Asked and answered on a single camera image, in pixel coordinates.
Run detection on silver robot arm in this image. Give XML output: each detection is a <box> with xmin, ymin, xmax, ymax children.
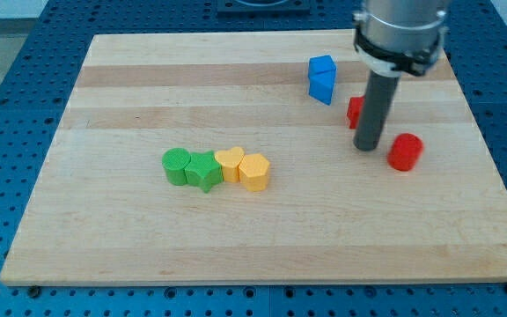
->
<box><xmin>352</xmin><ymin>0</ymin><xmax>451</xmax><ymax>78</ymax></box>

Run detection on blue triangle block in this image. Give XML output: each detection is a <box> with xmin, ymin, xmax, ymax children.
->
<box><xmin>308</xmin><ymin>70</ymin><xmax>336</xmax><ymax>106</ymax></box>

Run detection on yellow pentagon block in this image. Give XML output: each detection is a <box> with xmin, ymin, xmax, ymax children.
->
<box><xmin>239</xmin><ymin>153</ymin><xmax>270</xmax><ymax>192</ymax></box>

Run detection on yellow heart block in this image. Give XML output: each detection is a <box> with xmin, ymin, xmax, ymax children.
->
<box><xmin>215</xmin><ymin>146</ymin><xmax>245</xmax><ymax>183</ymax></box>

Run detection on green star block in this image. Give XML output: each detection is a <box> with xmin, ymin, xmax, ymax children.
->
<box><xmin>184</xmin><ymin>151</ymin><xmax>223</xmax><ymax>193</ymax></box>

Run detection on wooden board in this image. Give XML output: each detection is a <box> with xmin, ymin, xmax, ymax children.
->
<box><xmin>0</xmin><ymin>30</ymin><xmax>507</xmax><ymax>286</ymax></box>

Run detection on green cylinder block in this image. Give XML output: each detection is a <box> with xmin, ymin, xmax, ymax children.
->
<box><xmin>162</xmin><ymin>148</ymin><xmax>190</xmax><ymax>186</ymax></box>

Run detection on red block behind rod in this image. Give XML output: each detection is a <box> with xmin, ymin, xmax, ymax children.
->
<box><xmin>346</xmin><ymin>96</ymin><xmax>365</xmax><ymax>129</ymax></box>

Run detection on blue cube block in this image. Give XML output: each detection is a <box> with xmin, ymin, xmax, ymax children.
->
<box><xmin>308</xmin><ymin>55</ymin><xmax>336</xmax><ymax>77</ymax></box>

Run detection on dark grey cylindrical pointer rod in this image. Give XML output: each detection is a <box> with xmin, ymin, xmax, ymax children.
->
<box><xmin>353</xmin><ymin>71</ymin><xmax>400</xmax><ymax>151</ymax></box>

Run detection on red cylinder block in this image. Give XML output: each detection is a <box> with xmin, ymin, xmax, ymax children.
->
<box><xmin>387</xmin><ymin>133</ymin><xmax>424</xmax><ymax>172</ymax></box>

